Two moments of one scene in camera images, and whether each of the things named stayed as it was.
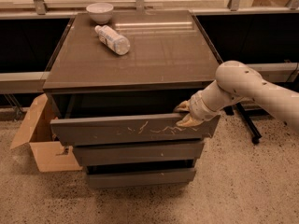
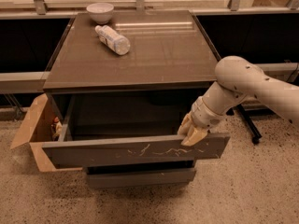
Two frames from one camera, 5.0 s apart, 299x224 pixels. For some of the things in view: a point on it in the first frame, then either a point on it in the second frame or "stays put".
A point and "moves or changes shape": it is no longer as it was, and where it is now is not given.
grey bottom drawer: [110, 177] stays put
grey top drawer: [72, 131] moves or changes shape
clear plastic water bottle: [121, 45] stays put
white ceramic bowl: [100, 12] stays put
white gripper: [198, 108] -> [206, 116]
